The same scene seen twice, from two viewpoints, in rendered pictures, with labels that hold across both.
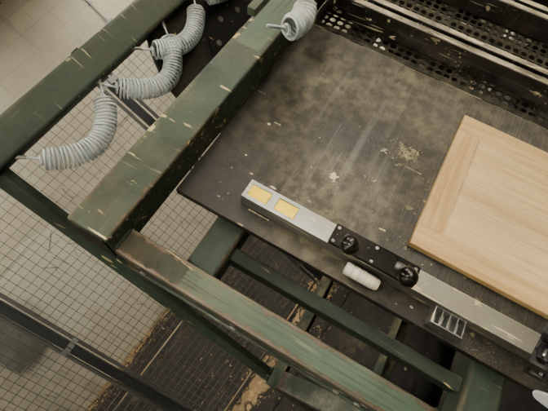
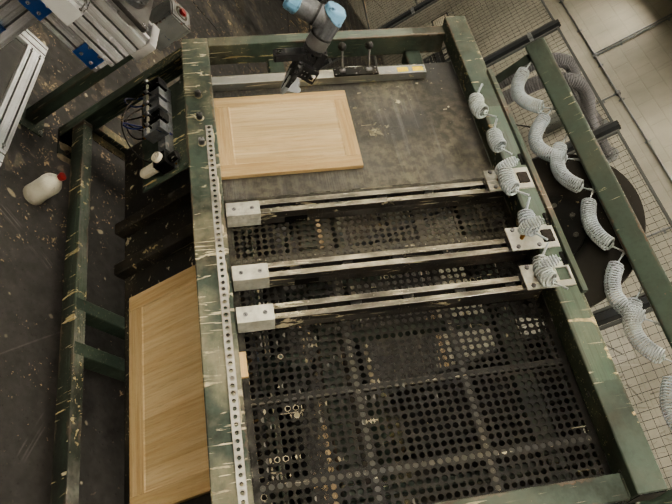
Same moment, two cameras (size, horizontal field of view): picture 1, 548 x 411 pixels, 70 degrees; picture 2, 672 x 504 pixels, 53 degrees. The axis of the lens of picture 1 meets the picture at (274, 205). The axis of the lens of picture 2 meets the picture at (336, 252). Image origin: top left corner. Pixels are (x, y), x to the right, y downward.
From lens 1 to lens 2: 3.00 m
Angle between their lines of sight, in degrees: 58
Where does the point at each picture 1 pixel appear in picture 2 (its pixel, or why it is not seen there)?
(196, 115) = (470, 65)
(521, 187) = (310, 142)
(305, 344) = (355, 34)
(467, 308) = not seen: hidden behind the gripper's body
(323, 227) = (382, 70)
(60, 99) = (550, 84)
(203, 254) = (416, 56)
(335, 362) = (342, 35)
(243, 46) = (493, 104)
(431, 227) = (339, 100)
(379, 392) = not seen: hidden behind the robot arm
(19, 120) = (547, 64)
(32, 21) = not seen: outside the picture
